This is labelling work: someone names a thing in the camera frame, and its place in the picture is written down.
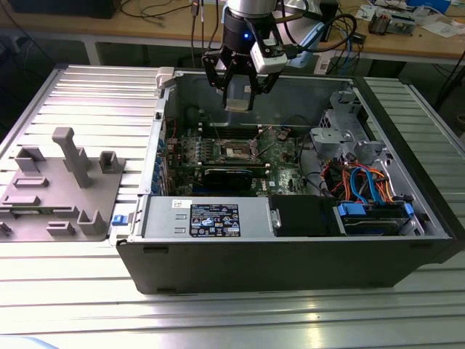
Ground blue flat wire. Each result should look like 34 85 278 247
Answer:
349 161 381 206

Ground orange wire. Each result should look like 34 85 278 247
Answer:
376 169 397 204

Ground red wire bundle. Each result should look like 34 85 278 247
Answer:
320 160 350 194

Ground grey case latch handle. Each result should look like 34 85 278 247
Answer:
155 67 177 88

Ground installed RAM stick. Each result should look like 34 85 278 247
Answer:
201 163 270 178

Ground green motherboard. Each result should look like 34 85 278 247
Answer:
163 123 314 198

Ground black drive bay box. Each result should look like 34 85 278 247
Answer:
270 194 346 238

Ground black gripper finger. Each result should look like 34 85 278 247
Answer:
201 48 238 110
247 71 283 111

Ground white paper sheets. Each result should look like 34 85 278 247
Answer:
417 20 464 38

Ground black round plastic part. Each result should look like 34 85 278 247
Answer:
184 104 203 127

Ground CPU socket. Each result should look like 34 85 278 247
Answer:
217 139 263 163

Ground large black equipment box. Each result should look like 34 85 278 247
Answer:
9 0 121 20

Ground hard disk in blue carrier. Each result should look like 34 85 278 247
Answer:
333 201 416 238

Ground pale blue plastic object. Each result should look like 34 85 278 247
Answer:
0 336 61 349

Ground pale blue teach pendant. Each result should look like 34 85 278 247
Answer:
287 21 327 69

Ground grey power supply unit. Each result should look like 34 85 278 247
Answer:
139 195 273 241

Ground green circuit device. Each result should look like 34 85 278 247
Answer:
390 13 418 36

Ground black graphics card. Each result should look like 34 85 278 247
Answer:
201 167 256 193

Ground black open PC case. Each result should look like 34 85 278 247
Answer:
115 67 465 295

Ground grey plastic parts rack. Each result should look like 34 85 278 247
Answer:
0 127 126 243

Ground small CPU plate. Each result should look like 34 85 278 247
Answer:
224 97 251 113

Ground tall black desktop box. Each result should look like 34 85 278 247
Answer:
319 0 339 41

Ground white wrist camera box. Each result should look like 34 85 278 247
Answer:
248 36 288 74

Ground copper finned cooler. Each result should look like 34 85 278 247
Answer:
368 9 392 36

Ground silver metal drive cage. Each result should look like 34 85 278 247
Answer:
310 89 392 164

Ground blue cardboard box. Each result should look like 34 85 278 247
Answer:
405 0 452 12

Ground long wooden desk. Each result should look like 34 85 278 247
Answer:
0 0 465 66

